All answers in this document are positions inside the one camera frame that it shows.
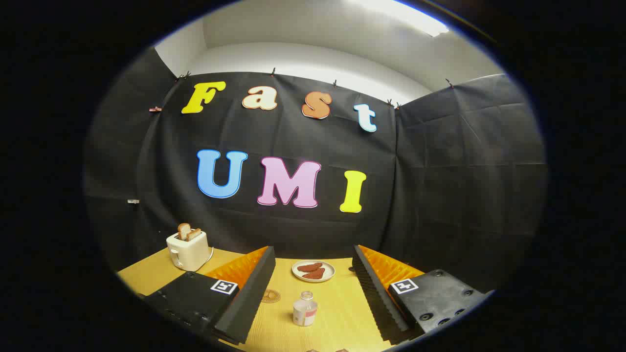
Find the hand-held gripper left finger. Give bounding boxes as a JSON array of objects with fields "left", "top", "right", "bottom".
[{"left": 138, "top": 246, "right": 276, "bottom": 346}]

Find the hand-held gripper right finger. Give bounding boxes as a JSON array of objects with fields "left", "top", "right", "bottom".
[{"left": 352, "top": 244, "right": 494, "bottom": 345}]

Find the clear juice bottle red label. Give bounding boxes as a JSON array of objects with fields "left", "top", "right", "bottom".
[{"left": 292, "top": 291, "right": 319, "bottom": 327}]

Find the wooden table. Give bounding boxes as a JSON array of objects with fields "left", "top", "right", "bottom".
[{"left": 117, "top": 247, "right": 426, "bottom": 352}]

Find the white round plate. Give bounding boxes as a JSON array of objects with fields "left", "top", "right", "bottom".
[{"left": 292, "top": 260, "right": 336, "bottom": 283}]

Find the cream toaster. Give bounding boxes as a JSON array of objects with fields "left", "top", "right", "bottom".
[{"left": 166, "top": 230, "right": 210, "bottom": 272}]

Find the black backdrop cloth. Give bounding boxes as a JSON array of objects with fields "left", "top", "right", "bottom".
[{"left": 83, "top": 46, "right": 547, "bottom": 294}]

